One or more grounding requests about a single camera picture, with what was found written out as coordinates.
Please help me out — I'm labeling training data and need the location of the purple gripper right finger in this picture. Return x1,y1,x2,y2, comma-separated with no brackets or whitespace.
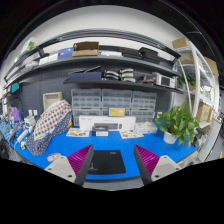
134,145,181,185

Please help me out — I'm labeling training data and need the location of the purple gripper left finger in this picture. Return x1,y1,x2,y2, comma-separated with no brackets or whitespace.
45,144,94,186

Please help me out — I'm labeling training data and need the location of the black mouse pad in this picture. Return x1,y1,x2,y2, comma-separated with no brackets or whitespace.
88,150,126,175

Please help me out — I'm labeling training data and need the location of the leaflet left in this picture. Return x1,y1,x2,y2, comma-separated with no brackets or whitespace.
66,128,89,137

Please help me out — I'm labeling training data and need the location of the leaflet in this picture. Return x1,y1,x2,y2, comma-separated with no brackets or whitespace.
66,128,89,137
120,130,143,139

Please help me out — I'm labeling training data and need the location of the white tissue pack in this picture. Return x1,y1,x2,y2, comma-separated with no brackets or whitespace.
135,122,157,134

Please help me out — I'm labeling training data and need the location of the small black box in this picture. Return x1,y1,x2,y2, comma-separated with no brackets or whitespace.
92,126,109,137

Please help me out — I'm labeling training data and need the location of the leaflet right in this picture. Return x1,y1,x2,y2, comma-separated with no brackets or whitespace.
120,130,143,139

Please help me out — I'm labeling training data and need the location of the white long keyboard box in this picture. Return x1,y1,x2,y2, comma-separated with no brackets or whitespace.
79,115,136,131

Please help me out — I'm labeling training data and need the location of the green potted plant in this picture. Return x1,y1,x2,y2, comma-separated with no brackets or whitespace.
155,102,199,147

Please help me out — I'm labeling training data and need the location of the patterned fabric cover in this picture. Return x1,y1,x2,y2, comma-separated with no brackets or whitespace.
26,100,72,156

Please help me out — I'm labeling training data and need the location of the grey drawer organizer right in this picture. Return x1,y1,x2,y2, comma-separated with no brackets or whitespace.
131,91,157,122

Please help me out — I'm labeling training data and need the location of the grey drawer organizer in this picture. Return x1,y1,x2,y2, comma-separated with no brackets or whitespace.
71,88,101,126
131,91,157,122
102,89,132,116

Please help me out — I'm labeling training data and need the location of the grey drawer organizer left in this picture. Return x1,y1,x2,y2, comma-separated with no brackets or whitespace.
71,88,101,126

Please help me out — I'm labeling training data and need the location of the yellow label box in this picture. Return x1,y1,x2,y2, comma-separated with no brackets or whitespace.
108,107,125,117

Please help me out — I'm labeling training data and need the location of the white wicker basket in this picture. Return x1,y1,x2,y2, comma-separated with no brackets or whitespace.
43,92,63,109

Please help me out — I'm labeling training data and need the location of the cardboard box on rack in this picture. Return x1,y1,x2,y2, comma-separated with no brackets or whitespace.
197,102,212,122

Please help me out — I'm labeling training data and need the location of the grey drawer organizer middle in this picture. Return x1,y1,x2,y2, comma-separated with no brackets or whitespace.
102,89,132,116

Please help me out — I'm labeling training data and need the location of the purple figure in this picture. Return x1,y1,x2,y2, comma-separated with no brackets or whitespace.
9,107,22,124

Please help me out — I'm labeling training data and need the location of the white electronic device on shelf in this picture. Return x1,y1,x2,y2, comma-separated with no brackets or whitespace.
153,72,175,88

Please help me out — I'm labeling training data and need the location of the white metal shelving rack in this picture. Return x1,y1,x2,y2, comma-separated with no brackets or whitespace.
172,38,219,128

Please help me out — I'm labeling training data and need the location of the black case on top shelf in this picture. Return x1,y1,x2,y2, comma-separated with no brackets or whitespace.
139,47,160,64

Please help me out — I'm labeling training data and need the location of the blue box on shelf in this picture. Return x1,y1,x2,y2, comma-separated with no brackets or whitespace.
58,48,74,59

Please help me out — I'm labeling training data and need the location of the brown cardboard box on shelf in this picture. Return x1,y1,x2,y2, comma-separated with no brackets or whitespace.
72,42,99,57

